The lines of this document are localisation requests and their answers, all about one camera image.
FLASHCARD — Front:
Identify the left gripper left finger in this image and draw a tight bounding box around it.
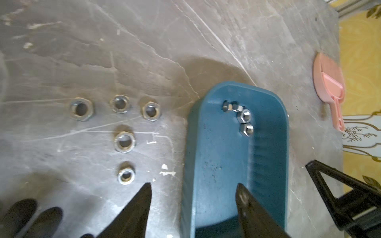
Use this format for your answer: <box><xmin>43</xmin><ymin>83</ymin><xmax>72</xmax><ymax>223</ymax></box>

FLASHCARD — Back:
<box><xmin>98</xmin><ymin>182</ymin><xmax>152</xmax><ymax>238</ymax></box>

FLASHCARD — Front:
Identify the teal plastic storage box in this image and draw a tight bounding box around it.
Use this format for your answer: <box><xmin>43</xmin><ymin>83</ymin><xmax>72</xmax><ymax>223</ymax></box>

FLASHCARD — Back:
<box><xmin>180</xmin><ymin>81</ymin><xmax>289</xmax><ymax>238</ymax></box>

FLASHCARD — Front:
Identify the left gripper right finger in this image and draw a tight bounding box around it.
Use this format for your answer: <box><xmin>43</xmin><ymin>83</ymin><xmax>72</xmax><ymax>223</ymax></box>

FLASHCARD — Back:
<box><xmin>235</xmin><ymin>183</ymin><xmax>289</xmax><ymax>238</ymax></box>

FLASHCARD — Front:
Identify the steel hex nut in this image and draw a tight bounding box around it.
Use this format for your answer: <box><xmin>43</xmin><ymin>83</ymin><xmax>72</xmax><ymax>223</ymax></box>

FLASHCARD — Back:
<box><xmin>117</xmin><ymin>168</ymin><xmax>136</xmax><ymax>185</ymax></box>
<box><xmin>222</xmin><ymin>101</ymin><xmax>232</xmax><ymax>112</ymax></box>
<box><xmin>110</xmin><ymin>95</ymin><xmax>132</xmax><ymax>114</ymax></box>
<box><xmin>69</xmin><ymin>97</ymin><xmax>94</xmax><ymax>121</ymax></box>
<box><xmin>114</xmin><ymin>131</ymin><xmax>136</xmax><ymax>153</ymax></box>
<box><xmin>142</xmin><ymin>101</ymin><xmax>161</xmax><ymax>122</ymax></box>

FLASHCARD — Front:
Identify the pink plastic comb brush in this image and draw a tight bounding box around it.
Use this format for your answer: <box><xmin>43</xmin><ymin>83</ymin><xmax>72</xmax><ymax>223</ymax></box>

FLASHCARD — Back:
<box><xmin>313</xmin><ymin>52</ymin><xmax>345</xmax><ymax>132</ymax></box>

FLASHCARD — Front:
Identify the blue grey work glove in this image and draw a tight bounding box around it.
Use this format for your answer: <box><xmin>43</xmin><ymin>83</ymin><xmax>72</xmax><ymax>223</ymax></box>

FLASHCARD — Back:
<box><xmin>0</xmin><ymin>198</ymin><xmax>96</xmax><ymax>238</ymax></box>

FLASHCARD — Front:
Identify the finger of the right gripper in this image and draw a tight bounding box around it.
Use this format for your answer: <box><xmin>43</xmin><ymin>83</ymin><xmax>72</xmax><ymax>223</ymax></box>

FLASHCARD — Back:
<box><xmin>305</xmin><ymin>160</ymin><xmax>381</xmax><ymax>231</ymax></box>

